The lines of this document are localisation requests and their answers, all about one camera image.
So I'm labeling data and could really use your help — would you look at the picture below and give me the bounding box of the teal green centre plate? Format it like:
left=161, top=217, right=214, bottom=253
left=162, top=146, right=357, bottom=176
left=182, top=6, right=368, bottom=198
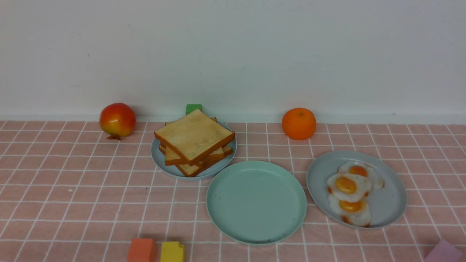
left=205, top=161, right=307, bottom=246

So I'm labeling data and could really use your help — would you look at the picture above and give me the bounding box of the orange foam block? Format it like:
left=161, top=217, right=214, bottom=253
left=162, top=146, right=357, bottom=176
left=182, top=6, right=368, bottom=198
left=127, top=238, right=157, bottom=262

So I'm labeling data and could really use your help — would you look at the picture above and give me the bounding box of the fried egg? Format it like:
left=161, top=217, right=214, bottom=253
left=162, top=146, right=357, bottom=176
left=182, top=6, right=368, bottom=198
left=327, top=172, right=372, bottom=203
left=337, top=161, right=385, bottom=190
left=328, top=195, right=372, bottom=227

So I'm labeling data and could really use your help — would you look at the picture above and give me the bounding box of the yellow foam block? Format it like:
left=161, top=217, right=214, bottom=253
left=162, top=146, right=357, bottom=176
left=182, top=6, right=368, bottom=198
left=160, top=242, right=185, bottom=262

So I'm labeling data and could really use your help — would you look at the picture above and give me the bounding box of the grey blue egg plate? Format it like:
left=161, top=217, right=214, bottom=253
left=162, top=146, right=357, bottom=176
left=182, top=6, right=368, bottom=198
left=307, top=151, right=407, bottom=229

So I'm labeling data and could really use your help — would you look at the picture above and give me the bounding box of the light blue bread plate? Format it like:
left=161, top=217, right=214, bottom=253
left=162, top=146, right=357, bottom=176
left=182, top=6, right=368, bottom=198
left=151, top=111, right=237, bottom=181

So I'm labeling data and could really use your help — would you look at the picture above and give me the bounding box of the red yellow pomegranate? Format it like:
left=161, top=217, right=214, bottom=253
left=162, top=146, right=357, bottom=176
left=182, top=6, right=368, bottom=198
left=99, top=103, right=137, bottom=140

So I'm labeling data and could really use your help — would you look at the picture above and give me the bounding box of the pink foam block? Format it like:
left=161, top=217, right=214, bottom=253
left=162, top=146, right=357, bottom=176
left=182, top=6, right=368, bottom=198
left=423, top=239, right=463, bottom=262

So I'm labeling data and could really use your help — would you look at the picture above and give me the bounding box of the green cube block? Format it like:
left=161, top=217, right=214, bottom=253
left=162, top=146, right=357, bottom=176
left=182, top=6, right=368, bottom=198
left=185, top=104, right=202, bottom=115

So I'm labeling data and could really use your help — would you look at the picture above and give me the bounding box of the orange mandarin fruit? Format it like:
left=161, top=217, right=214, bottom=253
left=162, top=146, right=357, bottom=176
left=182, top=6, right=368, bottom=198
left=281, top=107, right=317, bottom=140

